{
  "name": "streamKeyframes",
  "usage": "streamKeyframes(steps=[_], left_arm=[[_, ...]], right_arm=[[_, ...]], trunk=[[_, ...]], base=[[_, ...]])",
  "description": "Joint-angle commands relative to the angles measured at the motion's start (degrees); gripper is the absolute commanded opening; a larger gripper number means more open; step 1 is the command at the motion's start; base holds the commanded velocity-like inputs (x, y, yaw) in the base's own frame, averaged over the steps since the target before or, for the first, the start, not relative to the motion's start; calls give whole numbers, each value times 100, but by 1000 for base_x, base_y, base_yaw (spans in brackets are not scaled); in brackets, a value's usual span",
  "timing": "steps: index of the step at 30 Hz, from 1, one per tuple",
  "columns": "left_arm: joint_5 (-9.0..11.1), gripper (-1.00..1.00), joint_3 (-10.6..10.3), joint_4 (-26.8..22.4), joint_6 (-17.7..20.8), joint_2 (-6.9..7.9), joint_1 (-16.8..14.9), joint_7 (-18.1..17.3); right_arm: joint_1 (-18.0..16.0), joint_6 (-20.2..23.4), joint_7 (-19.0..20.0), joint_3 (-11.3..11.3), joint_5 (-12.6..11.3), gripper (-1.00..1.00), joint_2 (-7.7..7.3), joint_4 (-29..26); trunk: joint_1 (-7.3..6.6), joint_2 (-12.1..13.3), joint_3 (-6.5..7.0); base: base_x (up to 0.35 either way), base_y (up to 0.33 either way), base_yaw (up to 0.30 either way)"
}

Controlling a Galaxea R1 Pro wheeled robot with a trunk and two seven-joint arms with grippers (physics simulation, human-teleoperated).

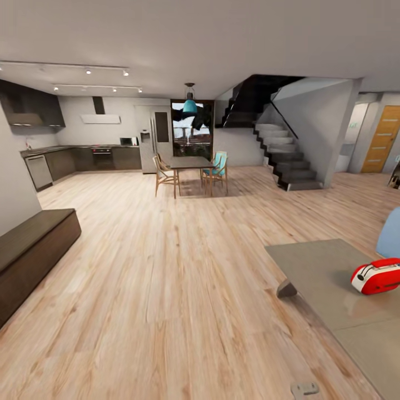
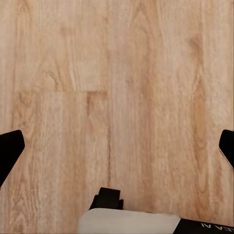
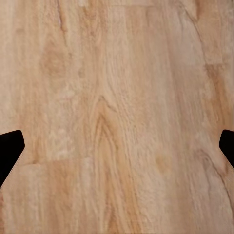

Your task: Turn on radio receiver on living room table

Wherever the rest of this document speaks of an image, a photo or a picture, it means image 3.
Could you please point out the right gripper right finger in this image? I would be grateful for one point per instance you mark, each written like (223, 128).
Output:
(226, 144)

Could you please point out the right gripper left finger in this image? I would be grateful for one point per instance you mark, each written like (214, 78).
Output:
(11, 147)

